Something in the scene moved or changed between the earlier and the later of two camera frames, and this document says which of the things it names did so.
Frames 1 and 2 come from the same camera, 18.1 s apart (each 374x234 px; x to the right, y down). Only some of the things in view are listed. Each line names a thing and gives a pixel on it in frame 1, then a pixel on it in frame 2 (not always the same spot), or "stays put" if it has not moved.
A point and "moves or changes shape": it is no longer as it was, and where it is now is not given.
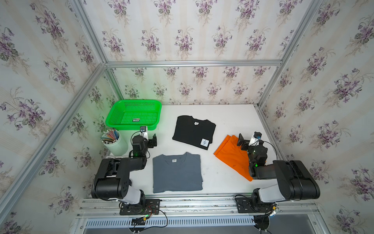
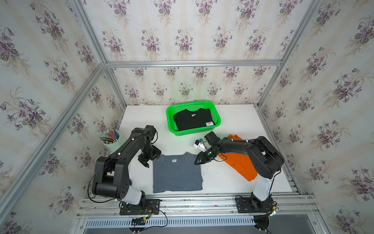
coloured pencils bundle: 110,136 stays put
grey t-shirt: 177,172 stays put
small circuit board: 139,221 stays put
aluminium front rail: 200,208 stays put
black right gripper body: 245,146 -> 206,156
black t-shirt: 197,132 moves or changes shape
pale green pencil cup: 118,148 stays put
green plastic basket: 131,114 -> 173,110
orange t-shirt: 234,156 stays put
